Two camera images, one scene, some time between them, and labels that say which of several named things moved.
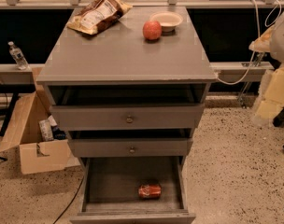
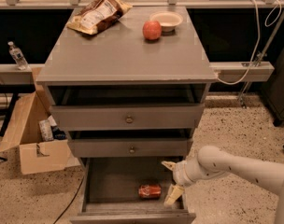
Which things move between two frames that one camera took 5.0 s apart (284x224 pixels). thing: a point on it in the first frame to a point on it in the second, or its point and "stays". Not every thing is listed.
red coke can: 149,190 stays
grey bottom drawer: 110,190 stays
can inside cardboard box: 47,133 stays
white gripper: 282,37 to 179,173
